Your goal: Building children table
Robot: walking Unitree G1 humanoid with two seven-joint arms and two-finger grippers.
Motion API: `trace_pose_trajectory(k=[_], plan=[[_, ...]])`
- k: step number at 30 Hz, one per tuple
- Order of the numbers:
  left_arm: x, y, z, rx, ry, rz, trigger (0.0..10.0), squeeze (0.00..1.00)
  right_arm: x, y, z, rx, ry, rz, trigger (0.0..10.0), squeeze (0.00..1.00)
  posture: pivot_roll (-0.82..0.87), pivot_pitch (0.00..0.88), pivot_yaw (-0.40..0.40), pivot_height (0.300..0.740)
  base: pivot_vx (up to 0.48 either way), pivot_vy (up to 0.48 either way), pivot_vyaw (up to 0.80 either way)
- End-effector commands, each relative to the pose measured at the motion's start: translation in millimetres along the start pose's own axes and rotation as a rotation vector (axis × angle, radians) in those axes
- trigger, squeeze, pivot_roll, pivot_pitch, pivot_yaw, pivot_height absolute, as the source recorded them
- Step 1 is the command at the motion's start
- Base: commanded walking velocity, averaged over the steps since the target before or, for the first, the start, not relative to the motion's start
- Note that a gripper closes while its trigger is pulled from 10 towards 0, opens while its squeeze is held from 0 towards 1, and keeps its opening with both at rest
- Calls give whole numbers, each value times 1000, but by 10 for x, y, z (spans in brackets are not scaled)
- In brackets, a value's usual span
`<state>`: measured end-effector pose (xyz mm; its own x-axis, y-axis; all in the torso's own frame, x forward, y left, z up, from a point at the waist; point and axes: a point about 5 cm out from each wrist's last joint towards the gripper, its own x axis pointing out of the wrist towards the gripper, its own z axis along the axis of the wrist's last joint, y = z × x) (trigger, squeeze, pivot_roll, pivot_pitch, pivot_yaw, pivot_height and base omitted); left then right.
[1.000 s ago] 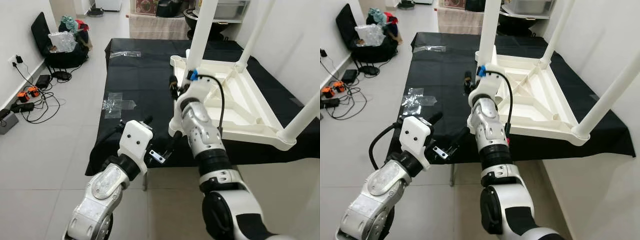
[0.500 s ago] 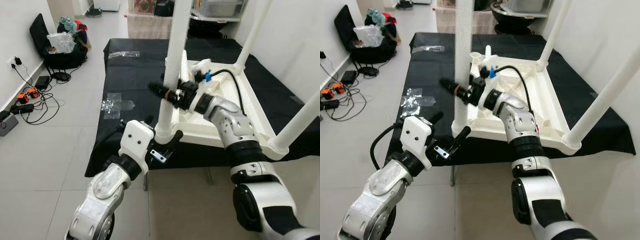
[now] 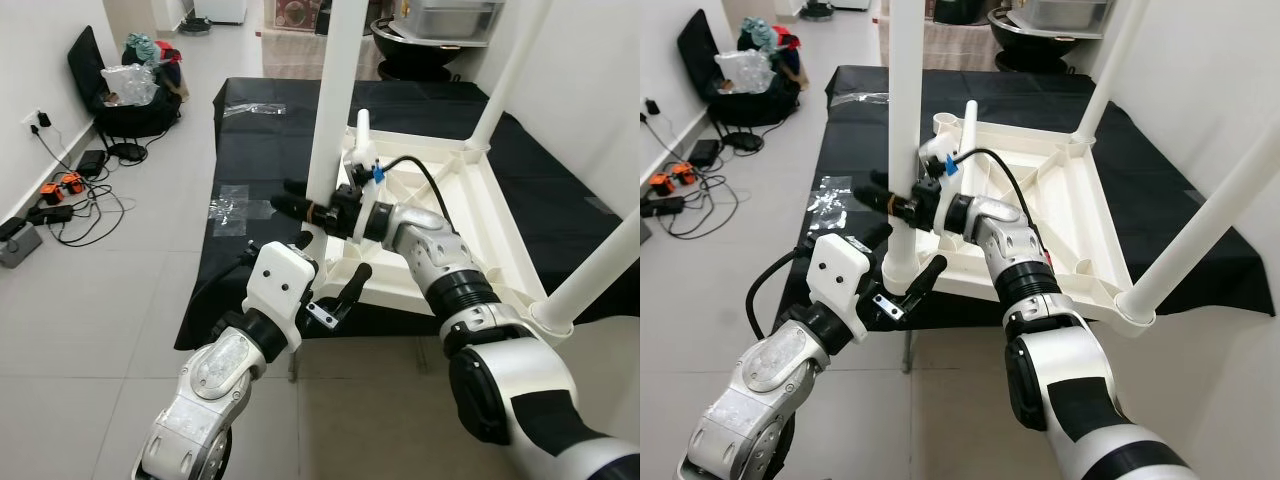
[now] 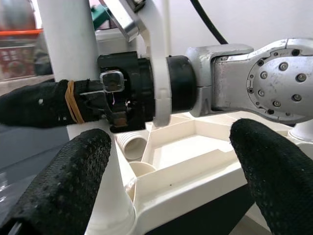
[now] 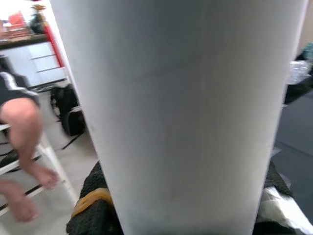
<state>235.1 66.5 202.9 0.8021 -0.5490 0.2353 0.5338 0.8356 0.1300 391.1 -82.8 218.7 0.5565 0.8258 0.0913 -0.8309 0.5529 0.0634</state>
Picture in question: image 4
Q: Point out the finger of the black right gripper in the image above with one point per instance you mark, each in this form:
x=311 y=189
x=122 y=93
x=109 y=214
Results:
x=36 y=107

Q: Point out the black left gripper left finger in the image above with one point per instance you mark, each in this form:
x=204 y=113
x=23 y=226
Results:
x=61 y=183

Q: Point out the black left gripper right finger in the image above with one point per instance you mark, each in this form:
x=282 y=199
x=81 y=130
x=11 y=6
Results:
x=276 y=176

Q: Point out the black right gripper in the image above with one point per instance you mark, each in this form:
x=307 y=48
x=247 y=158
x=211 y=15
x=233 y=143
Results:
x=137 y=93

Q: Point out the beige woven cloth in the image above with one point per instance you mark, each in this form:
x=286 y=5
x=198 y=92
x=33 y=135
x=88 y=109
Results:
x=19 y=84

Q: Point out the tan rubber band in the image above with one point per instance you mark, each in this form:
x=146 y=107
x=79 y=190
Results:
x=72 y=102

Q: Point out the black table cloth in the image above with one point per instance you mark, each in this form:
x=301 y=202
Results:
x=24 y=147

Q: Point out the black bag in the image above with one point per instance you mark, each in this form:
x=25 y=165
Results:
x=44 y=61

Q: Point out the red printed carton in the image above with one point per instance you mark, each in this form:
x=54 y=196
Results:
x=14 y=61

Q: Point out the orange plastic tray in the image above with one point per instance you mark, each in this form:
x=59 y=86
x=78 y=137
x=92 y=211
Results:
x=19 y=31

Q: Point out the white plastic table top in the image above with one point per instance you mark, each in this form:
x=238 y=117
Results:
x=195 y=176

